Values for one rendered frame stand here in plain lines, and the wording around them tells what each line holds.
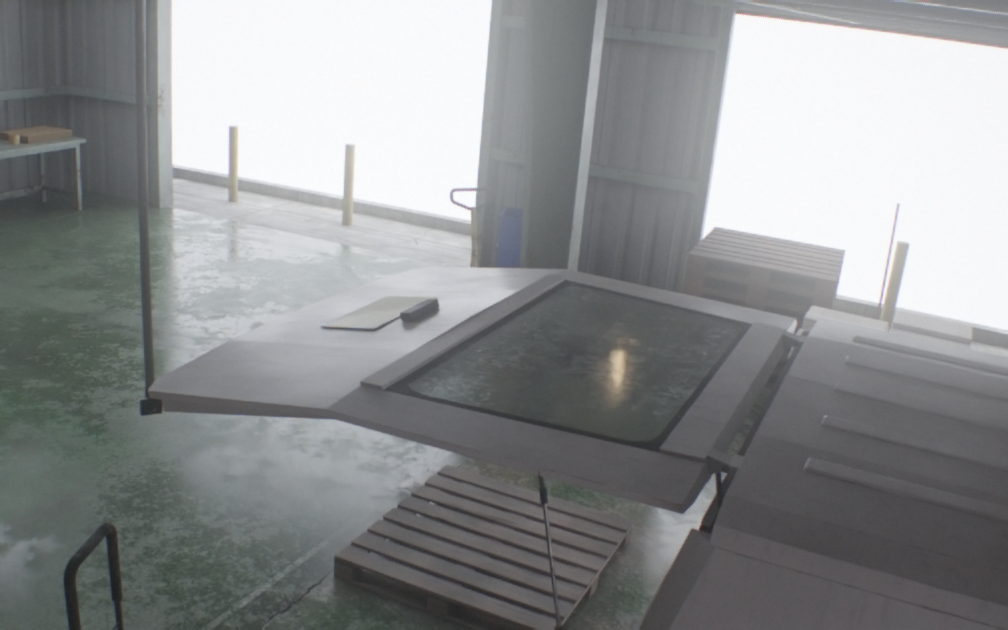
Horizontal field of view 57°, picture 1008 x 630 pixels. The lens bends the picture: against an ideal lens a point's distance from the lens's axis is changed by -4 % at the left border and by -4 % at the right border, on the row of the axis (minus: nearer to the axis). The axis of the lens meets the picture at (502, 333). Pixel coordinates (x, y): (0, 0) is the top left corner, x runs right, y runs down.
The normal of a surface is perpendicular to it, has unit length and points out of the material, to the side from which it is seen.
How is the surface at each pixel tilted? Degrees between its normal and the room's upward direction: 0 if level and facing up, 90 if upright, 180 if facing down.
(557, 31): 90
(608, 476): 2
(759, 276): 90
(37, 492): 0
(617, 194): 90
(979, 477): 1
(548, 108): 90
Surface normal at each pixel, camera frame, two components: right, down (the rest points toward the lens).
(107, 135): -0.43, 0.27
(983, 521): 0.06, -0.92
